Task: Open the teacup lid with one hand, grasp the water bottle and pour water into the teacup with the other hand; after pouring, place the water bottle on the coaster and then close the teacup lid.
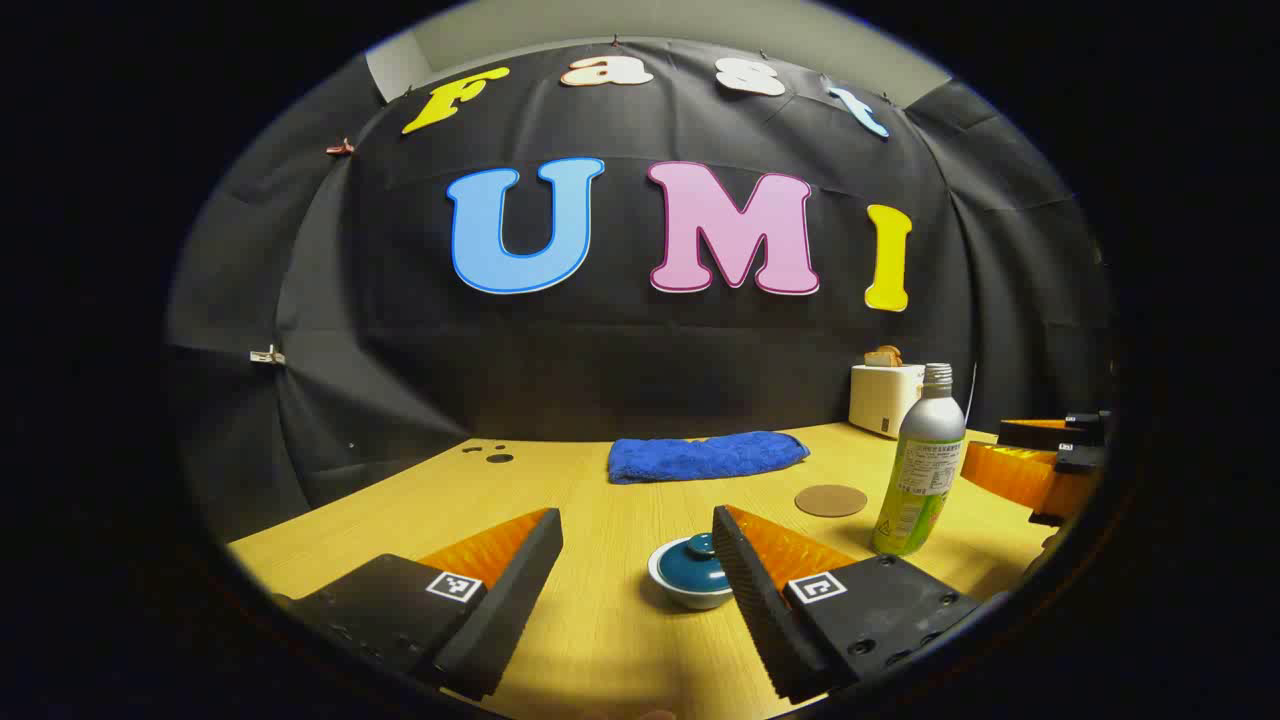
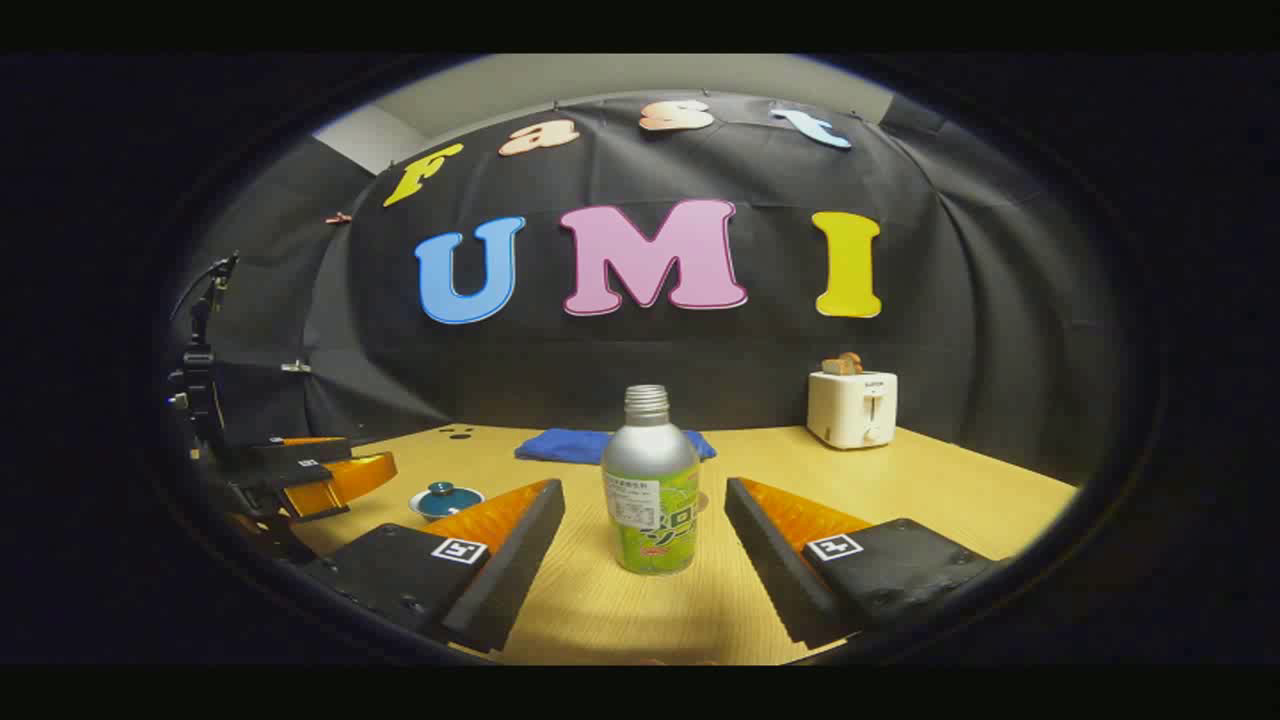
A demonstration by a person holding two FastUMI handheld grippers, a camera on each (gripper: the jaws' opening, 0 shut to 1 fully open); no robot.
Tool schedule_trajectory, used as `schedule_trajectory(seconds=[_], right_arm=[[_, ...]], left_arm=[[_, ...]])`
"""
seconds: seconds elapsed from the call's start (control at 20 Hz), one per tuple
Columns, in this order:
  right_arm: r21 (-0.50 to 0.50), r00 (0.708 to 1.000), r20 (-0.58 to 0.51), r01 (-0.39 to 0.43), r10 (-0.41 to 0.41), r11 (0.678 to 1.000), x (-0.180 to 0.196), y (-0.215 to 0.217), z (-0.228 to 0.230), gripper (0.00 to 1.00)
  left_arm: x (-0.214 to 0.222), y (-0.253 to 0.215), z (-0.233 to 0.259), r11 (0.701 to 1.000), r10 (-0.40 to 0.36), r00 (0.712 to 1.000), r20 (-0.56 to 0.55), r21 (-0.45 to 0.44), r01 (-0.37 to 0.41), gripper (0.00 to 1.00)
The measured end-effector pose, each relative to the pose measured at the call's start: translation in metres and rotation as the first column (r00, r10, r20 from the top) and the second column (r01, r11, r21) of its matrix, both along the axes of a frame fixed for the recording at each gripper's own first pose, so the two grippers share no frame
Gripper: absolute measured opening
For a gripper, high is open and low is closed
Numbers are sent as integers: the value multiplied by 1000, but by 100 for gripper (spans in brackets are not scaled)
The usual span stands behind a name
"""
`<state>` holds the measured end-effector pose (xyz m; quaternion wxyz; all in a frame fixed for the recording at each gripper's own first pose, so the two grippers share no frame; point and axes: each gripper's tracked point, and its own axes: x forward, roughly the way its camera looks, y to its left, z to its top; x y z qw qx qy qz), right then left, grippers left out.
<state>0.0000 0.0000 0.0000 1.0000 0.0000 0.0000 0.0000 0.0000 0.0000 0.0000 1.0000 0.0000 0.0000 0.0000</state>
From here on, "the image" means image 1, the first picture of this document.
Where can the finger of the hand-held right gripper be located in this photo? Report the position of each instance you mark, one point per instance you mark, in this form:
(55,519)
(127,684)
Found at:
(1010,475)
(1030,435)

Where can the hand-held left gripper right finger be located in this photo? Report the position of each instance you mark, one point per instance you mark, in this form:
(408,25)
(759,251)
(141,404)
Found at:
(760,620)

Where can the small red clip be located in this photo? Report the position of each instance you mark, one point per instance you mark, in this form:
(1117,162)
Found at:
(340,148)

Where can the white toaster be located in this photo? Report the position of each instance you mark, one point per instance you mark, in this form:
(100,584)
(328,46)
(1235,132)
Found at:
(880,400)

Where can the round brown coaster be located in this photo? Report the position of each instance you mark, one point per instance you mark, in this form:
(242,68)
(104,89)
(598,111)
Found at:
(831,500)

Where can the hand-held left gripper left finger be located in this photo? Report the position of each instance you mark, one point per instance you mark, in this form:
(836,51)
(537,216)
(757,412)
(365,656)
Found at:
(510,610)

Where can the blue towel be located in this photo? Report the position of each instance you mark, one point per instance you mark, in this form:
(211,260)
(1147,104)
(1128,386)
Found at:
(700,458)

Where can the small white clip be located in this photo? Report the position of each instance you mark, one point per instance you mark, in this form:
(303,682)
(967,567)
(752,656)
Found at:
(267,355)

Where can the toast slice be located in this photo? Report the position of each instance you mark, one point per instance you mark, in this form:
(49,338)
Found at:
(883,357)

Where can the black backdrop cloth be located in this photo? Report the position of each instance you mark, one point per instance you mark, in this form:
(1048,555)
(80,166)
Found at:
(600,370)

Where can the silver green water bottle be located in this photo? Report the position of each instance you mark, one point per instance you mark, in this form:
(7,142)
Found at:
(925,450)

